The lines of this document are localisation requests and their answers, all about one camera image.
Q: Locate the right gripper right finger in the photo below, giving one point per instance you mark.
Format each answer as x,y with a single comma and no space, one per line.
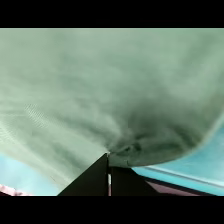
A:
128,183

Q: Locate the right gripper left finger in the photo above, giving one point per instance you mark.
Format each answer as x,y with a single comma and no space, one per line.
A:
95,181

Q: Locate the dark green shirt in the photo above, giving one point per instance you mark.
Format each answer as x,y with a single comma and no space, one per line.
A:
110,93

